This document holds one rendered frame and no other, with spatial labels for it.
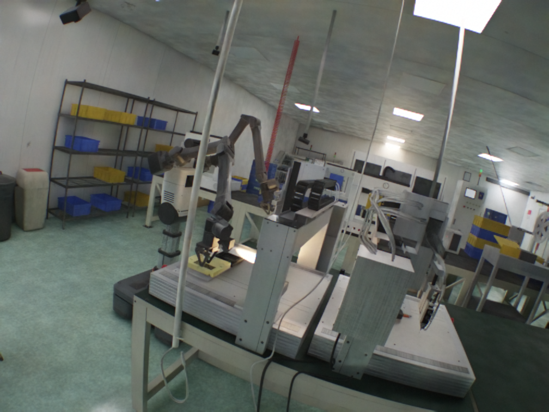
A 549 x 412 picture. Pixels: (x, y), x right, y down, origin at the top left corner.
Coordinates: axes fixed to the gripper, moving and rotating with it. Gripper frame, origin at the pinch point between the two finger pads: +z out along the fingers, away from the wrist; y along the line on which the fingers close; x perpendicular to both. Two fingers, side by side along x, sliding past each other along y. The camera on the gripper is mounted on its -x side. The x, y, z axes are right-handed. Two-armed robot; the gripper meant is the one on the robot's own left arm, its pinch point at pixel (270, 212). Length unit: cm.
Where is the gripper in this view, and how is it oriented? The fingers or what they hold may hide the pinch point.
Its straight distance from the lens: 209.6
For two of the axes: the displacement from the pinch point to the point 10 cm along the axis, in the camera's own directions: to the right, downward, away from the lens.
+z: 2.5, 9.7, -0.1
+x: -9.0, 2.4, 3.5
